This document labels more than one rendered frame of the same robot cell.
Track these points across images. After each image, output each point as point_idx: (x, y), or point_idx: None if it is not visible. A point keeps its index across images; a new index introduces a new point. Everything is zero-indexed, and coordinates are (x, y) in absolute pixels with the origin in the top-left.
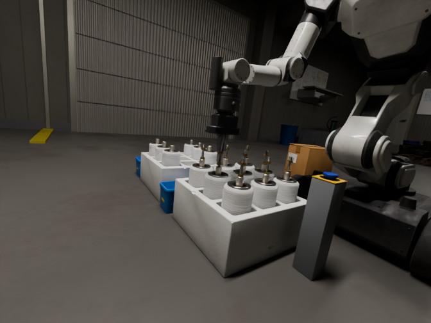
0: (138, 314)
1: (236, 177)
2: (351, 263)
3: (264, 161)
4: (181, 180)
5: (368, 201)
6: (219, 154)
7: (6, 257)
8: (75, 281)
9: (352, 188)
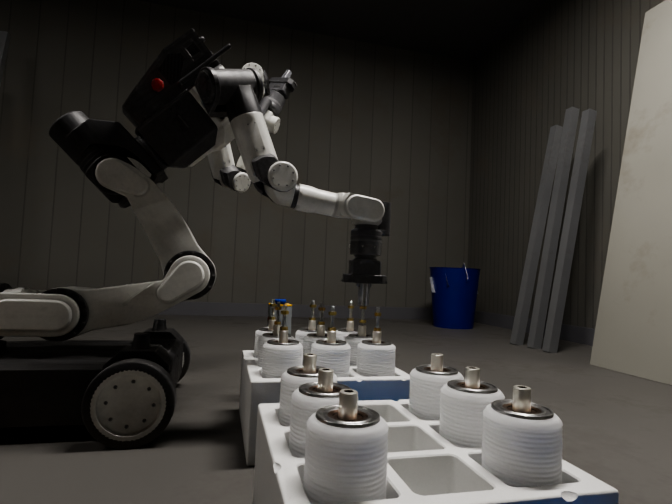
0: None
1: (353, 322)
2: (216, 397)
3: (279, 319)
4: (406, 375)
5: (162, 341)
6: (364, 309)
7: (579, 437)
8: None
9: (67, 357)
